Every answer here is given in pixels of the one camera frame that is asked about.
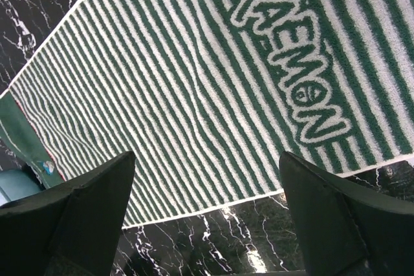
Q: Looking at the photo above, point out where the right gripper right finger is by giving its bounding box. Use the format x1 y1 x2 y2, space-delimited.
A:
279 151 413 275

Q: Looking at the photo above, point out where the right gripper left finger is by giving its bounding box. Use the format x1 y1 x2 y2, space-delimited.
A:
1 151 135 275

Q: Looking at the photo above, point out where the green white striped towel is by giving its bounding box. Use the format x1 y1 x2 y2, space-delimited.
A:
1 0 413 227

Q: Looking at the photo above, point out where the blue transparent plastic container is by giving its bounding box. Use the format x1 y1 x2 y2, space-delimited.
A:
0 167 44 206

